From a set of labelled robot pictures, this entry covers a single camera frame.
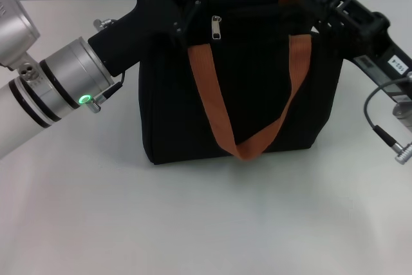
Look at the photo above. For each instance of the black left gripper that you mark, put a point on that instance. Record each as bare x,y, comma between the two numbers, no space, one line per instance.
135,33

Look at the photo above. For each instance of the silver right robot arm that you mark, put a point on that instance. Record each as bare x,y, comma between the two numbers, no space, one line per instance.
404,110

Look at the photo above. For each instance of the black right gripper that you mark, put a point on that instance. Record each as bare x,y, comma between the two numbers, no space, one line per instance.
376,49

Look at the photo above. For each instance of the silver zipper pull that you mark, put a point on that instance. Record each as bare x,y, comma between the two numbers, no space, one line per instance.
216,30

